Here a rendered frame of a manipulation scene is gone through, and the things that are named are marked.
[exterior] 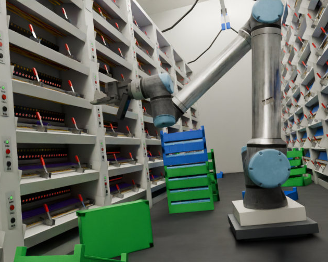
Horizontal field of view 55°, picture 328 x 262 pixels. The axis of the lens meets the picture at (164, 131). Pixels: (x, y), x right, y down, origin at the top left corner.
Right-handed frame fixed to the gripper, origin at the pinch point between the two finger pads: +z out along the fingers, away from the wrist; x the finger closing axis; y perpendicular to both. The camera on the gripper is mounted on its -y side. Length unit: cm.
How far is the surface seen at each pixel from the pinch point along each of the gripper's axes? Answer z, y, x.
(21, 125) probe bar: 23.0, -7.0, 19.0
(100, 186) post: 18, -39, -30
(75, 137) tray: 16.8, -12.2, -9.4
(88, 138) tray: 16.8, -12.1, -22.2
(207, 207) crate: -29, -64, -83
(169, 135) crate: -12, -14, -80
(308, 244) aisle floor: -78, -68, -3
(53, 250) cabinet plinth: 22, -60, 9
